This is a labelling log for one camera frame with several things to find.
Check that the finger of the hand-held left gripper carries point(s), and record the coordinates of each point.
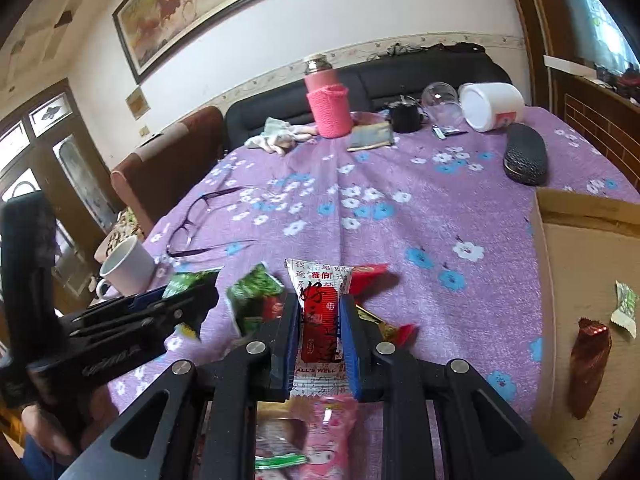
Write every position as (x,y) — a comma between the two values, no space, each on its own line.
(150,327)
(150,299)

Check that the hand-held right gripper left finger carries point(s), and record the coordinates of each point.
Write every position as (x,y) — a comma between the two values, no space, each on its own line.
(287,350)

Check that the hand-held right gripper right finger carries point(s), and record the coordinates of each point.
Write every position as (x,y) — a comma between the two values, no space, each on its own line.
(352,355)

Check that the white red snack packet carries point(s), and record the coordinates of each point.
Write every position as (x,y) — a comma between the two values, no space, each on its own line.
(320,310)

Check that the pink snack packet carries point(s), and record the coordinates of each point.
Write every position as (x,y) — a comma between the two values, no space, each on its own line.
(330,435)

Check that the tan biscuit packet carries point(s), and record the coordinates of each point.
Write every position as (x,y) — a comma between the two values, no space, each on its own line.
(277,432)

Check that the cardboard box tray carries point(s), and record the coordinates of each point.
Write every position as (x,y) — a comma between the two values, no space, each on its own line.
(565,280)

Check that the person's left hand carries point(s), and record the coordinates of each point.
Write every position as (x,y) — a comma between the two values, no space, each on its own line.
(42,430)

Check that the white mug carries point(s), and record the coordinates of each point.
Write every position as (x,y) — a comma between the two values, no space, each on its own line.
(127,265)

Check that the patterned cushion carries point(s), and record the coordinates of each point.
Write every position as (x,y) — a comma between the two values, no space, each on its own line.
(122,230)

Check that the purple eyeglasses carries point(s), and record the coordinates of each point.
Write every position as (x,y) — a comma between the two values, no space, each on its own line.
(190,230)

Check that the wooden glass door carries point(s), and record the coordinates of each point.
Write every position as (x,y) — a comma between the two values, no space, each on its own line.
(75,170)

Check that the brown armchair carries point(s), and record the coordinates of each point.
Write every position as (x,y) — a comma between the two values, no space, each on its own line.
(165,170)

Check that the person's blue trousers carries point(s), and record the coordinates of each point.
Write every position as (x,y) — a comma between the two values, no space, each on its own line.
(40,465)

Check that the white gloves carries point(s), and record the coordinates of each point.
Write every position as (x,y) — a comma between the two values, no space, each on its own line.
(277,135)

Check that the grey green pouch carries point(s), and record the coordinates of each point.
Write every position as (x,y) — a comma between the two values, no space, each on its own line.
(370,136)

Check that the black sofa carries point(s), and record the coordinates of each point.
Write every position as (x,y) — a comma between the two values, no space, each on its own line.
(270,105)

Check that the dark red snack packet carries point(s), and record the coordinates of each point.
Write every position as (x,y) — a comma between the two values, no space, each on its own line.
(590,370)

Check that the dark red pouch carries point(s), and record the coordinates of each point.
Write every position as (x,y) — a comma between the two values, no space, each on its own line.
(367,117)

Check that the black razor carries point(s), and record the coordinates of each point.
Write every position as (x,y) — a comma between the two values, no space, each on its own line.
(440,132)

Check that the small black cup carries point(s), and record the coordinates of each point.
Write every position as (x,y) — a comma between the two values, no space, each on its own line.
(405,117)

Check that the flask with pink knit sleeve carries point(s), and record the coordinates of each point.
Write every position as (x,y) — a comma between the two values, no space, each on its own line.
(327,110)

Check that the black glasses case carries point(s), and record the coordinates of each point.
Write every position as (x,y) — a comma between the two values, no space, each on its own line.
(525,155)

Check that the clear plastic cup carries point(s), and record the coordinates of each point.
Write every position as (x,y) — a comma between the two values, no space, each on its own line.
(440,97)

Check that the small green white packet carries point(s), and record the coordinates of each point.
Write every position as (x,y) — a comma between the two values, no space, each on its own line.
(624,310)

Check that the white plastic jar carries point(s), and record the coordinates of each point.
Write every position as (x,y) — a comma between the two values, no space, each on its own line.
(492,105)

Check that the framed horse painting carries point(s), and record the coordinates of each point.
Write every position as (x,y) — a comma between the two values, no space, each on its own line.
(200,5)

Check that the grey cloth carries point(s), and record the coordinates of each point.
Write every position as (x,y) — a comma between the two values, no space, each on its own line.
(397,50)

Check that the dark clothes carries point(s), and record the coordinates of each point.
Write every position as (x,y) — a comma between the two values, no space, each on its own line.
(457,47)

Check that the flat white box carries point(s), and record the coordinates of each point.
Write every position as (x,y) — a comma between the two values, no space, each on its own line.
(562,64)

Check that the wooden glass partition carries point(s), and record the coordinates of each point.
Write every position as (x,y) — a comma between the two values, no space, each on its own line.
(530,20)

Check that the pile of assorted tools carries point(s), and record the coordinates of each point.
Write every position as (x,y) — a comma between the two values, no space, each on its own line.
(620,82)

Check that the wall socket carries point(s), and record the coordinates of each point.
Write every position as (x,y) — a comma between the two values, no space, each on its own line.
(144,131)

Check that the small wall plaque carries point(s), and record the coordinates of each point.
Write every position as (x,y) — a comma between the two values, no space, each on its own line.
(136,102)

